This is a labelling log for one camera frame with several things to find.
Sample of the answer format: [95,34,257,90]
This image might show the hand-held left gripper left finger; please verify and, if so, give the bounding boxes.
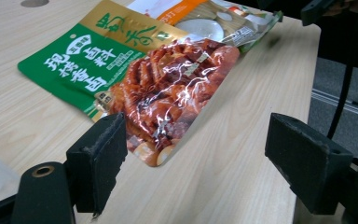
[65,112,129,217]

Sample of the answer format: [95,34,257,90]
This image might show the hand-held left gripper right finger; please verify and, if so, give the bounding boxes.
[264,112,354,217]

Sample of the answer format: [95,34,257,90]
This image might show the green and gold seasoning packet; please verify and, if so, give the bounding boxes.
[17,0,241,168]

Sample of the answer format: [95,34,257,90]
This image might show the white and orange food packet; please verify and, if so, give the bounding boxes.
[126,0,284,54]

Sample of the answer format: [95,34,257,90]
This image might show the black metal stand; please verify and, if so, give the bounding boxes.
[326,60,355,140]

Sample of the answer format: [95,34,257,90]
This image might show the grey floor strip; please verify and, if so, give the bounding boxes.
[310,88,358,121]

